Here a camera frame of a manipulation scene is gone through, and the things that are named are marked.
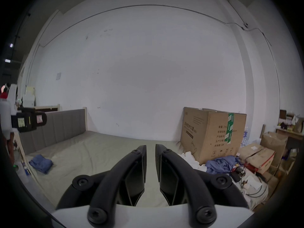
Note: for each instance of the flat carton with red print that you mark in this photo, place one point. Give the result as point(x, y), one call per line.
point(258, 156)

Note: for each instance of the pack of water bottles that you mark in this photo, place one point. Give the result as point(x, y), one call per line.
point(246, 137)

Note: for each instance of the folded blue garment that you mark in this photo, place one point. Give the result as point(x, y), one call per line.
point(40, 163)

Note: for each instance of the crumpled white cloth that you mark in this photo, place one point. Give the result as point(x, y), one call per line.
point(192, 160)

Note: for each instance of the person's left hand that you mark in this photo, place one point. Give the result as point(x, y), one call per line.
point(10, 148)

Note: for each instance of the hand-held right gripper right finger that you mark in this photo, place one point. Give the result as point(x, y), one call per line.
point(190, 186)

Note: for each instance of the large brown carton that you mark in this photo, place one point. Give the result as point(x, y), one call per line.
point(211, 136)

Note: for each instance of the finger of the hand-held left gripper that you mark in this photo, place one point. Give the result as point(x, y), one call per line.
point(28, 120)

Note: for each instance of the cluttered wooden table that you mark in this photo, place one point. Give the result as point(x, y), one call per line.
point(291, 126)

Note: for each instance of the white paper sheet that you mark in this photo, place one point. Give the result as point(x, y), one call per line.
point(252, 183)

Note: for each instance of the bunched blue garment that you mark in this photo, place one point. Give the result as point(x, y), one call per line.
point(222, 164)

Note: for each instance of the open brown carton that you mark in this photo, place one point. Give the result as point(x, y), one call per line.
point(273, 140)

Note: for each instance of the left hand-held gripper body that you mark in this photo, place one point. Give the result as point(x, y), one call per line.
point(4, 115)

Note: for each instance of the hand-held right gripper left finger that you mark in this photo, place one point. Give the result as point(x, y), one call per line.
point(111, 186)

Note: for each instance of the stack of pale boxes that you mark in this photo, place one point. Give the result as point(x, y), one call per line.
point(29, 97)

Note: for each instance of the grey padded headboard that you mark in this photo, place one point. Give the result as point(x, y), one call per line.
point(54, 129)

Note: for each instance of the bed with beige sheet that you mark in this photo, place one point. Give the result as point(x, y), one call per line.
point(95, 151)

